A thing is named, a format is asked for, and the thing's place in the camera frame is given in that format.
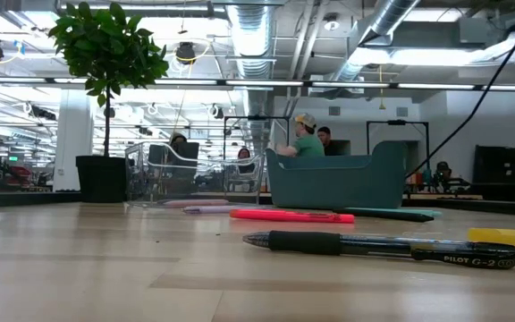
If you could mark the black cabinet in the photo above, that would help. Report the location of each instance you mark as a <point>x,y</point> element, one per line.
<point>503,170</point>

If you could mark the clear plastic bin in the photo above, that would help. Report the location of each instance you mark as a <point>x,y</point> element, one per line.
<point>195,188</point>

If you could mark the teal plastic bin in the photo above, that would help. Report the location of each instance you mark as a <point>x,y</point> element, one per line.
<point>329,183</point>

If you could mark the wooden background table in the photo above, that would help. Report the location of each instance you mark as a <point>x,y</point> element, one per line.
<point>445,196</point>

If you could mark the light teal pen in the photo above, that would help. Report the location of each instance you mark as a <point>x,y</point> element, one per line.
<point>400,210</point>

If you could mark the white column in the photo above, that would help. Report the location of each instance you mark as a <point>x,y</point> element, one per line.
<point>72,147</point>

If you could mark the yellow highlighter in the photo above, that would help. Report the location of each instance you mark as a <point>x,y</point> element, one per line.
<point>508,238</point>

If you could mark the silver ventilation duct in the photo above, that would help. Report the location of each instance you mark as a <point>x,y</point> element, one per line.
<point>250,44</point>
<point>382,22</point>

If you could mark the black monitor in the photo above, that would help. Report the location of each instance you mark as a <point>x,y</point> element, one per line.
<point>172,156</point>

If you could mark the black background robot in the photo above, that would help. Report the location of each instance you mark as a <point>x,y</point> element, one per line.
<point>456,183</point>

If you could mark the teal bottle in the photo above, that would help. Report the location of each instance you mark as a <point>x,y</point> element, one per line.
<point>427,176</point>

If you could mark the dark green pen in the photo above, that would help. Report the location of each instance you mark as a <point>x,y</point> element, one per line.
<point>414,217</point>

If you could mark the red storage rack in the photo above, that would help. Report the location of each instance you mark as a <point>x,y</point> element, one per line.
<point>18,172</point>

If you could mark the green potted plant, black pot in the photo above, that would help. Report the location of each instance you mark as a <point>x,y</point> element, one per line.
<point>105,49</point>

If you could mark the black Pilot gel pen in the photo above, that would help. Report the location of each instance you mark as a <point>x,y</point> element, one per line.
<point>302,242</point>

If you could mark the purple pen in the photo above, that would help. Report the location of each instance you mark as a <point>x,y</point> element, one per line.
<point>210,209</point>

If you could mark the linear ceiling light bar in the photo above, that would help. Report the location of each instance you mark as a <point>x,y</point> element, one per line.
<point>262,83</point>

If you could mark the orange highlighter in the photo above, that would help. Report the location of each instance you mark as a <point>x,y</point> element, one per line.
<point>293,216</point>

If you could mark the black stand frame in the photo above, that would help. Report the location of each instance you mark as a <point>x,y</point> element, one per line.
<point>257,117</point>
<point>396,122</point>

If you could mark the person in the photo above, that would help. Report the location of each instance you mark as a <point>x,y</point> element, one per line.
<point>443,169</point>
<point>324,133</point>
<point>309,145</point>
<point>244,153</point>
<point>178,139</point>

